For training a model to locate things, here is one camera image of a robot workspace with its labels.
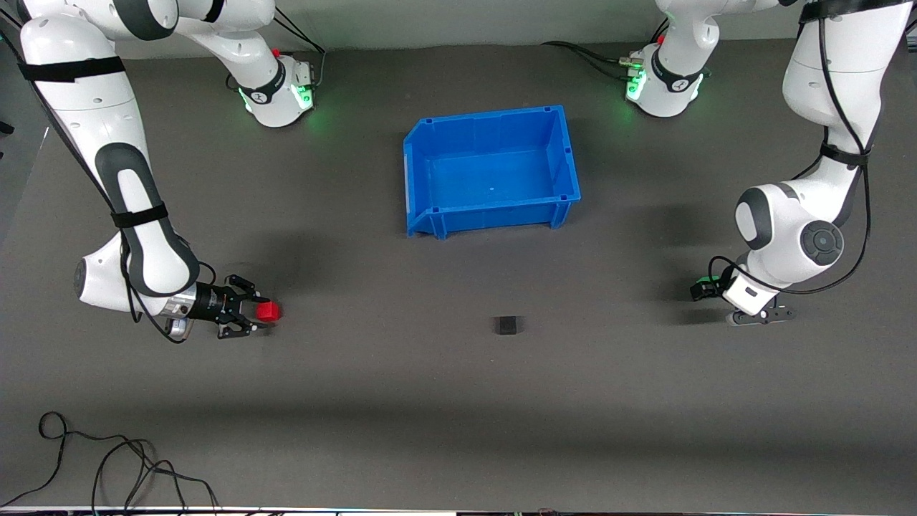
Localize blue plastic storage bin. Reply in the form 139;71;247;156
403;105;582;239

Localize black arm base cables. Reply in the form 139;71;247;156
265;7;327;91
540;20;670;81

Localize black tangled floor cable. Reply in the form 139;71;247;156
91;437;220;514

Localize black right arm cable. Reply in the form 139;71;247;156
0;14;217;345

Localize black looped floor cable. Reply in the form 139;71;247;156
0;411;94;507

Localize black right arm base cables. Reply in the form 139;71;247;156
265;7;327;91

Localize black left arm base cables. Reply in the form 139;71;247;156
540;20;670;81

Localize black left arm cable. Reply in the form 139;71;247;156
707;0;885;296

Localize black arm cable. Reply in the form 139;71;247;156
0;14;217;345
707;0;885;296

